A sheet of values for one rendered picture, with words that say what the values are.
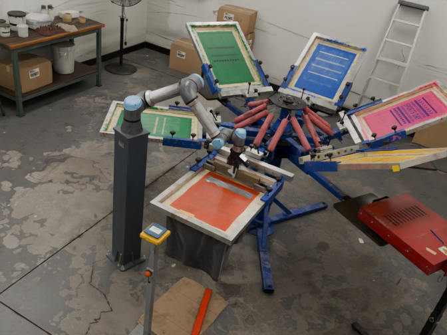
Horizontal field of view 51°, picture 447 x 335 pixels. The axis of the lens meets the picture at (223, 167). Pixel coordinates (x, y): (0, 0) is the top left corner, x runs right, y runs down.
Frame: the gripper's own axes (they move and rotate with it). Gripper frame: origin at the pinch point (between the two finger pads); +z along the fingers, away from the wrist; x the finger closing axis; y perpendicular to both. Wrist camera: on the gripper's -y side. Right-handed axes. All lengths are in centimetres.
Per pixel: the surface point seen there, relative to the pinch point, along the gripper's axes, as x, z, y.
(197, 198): 34.2, 5.2, 10.3
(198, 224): 61, 2, -6
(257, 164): -20.6, -2.1, -6.6
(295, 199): -149, 101, -13
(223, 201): 26.3, 5.3, -5.0
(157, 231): 79, 4, 10
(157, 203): 59, 2, 24
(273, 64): -412, 60, 136
